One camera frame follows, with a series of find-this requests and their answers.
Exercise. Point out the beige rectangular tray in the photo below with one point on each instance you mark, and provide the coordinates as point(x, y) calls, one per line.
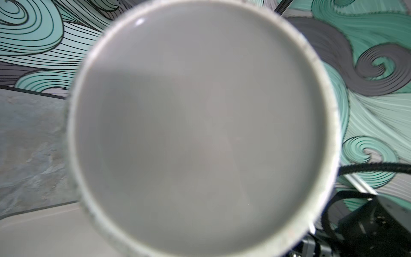
point(57, 231)

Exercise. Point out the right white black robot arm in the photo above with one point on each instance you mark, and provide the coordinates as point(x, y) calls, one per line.
point(379, 228)

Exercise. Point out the grey upside-down mug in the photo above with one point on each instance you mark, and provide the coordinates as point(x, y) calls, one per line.
point(202, 129)

